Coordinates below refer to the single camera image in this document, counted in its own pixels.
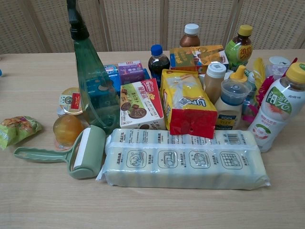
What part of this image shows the dark cola bottle blue cap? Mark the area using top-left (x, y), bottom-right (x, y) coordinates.
top-left (148, 44), bottom-right (171, 77)

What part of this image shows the green transparent spray bottle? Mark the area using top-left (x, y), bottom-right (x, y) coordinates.
top-left (66, 0), bottom-right (121, 134)

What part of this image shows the beige drink bottle white cap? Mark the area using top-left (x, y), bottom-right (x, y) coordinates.
top-left (204, 62), bottom-right (227, 105)

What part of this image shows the mayonnaise bottle clear cap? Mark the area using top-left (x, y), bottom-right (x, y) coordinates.
top-left (213, 77), bottom-right (253, 131)

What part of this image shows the brown drink bottle white cap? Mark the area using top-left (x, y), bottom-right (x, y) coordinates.
top-left (179, 23), bottom-right (201, 48)

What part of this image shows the squeeze bottle yellow nozzle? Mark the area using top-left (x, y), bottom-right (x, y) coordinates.
top-left (229, 65), bottom-right (247, 83)

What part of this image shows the tea bottle yellow cap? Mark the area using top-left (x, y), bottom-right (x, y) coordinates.
top-left (225, 24), bottom-right (253, 70)

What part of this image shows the white peach drink bottle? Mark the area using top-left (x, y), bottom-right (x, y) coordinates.
top-left (247, 62), bottom-right (305, 153)

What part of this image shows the red white wafer box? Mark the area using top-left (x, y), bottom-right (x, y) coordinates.
top-left (120, 78), bottom-right (166, 131)

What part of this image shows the yellow red snack bag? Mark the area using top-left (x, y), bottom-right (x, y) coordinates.
top-left (159, 69), bottom-right (218, 140)

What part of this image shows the purple small box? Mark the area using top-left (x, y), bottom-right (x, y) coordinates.
top-left (118, 60), bottom-right (145, 85)

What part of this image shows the blue snack box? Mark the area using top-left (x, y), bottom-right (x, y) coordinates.
top-left (86, 63), bottom-right (151, 107)

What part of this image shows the white sponge pack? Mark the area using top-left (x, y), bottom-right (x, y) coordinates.
top-left (95, 128), bottom-right (271, 191)

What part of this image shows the orange yellow biscuit box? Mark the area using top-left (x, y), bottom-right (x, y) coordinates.
top-left (169, 44), bottom-right (230, 73)

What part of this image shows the green lint roller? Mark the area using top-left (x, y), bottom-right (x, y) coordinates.
top-left (13, 125), bottom-right (107, 179)

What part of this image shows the jelly cup red label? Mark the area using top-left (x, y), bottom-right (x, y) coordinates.
top-left (56, 87), bottom-right (84, 117)

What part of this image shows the orange jelly cup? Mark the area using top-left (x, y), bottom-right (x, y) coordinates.
top-left (52, 114), bottom-right (84, 150)

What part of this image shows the woven folding screen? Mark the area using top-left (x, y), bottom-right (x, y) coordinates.
top-left (0, 0), bottom-right (305, 55)

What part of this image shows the green snack packet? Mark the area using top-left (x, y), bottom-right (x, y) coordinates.
top-left (0, 115), bottom-right (44, 150)

